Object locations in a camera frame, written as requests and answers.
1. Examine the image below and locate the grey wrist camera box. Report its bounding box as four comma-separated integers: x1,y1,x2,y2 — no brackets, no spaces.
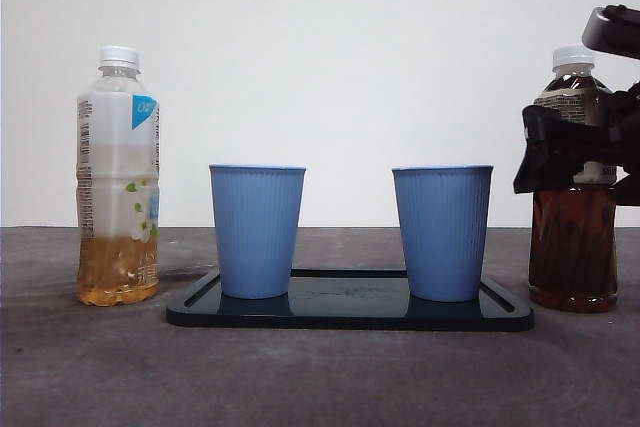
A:
581,4,640,61

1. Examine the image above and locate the dark navy rectangular tray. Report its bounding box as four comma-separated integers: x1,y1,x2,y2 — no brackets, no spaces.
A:
165,268,535,332

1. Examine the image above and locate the dark tea bottle beige label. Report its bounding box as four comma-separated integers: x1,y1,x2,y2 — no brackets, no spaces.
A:
527,45,621,314

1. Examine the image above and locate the blue ribbed cup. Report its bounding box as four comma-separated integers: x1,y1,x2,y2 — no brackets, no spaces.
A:
391,164,495,303
208,163,307,300

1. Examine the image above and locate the light tea bottle white label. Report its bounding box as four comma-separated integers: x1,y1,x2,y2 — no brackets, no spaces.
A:
74,45,162,307

